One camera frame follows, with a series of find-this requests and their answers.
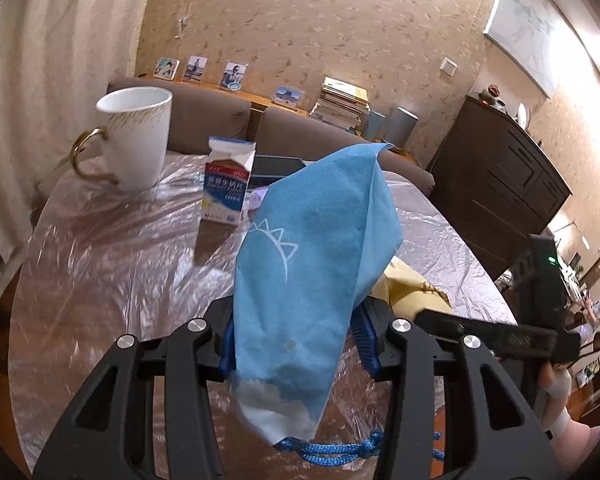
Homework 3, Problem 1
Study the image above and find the grey-blue cylinder container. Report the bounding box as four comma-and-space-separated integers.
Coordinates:
362, 110, 387, 142
382, 106, 420, 148

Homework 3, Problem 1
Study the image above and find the small photo frame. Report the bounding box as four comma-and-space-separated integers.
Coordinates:
272, 85, 306, 107
182, 55, 209, 82
220, 61, 247, 92
154, 57, 180, 81

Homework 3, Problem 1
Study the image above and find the yellow paper wrapper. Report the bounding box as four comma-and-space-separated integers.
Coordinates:
370, 255, 453, 321

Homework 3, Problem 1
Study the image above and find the white mug with gold handle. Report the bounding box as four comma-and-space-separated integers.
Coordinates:
70, 86, 174, 192

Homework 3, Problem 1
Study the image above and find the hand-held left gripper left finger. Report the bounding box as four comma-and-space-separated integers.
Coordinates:
30, 297, 238, 480

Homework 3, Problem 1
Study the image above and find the beige curtain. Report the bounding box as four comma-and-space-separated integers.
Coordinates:
0, 0, 161, 271

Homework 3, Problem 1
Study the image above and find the stack of books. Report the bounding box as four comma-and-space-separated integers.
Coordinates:
308, 76, 371, 136

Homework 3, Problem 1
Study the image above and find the blue cord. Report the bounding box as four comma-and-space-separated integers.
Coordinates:
272, 430, 446, 463

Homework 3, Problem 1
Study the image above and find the person's right hand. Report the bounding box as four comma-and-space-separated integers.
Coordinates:
539, 360, 573, 431

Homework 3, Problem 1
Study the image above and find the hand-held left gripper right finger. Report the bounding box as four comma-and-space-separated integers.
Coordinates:
347, 297, 576, 480

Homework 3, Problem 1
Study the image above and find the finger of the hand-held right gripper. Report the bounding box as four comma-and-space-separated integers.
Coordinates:
414, 308, 581, 363

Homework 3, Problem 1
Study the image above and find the wooden ledge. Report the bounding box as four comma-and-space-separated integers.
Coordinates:
135, 74, 313, 116

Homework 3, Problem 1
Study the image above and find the black flat box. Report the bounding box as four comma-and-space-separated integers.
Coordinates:
248, 155, 308, 192

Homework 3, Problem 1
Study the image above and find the brown sofa chair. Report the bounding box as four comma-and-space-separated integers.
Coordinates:
107, 77, 252, 156
255, 106, 436, 196

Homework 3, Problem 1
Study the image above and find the small milk carton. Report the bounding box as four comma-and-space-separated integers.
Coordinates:
200, 136, 257, 227

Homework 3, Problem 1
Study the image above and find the person's right forearm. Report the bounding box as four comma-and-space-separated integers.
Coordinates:
550, 407, 600, 466

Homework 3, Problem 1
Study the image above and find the framed wall picture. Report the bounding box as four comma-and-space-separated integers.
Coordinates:
482, 0, 588, 100

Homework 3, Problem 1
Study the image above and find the blue plastic packet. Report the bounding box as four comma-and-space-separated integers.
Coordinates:
228, 142, 403, 447

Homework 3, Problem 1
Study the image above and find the dark wooden cabinet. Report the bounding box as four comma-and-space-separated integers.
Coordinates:
427, 95, 573, 281

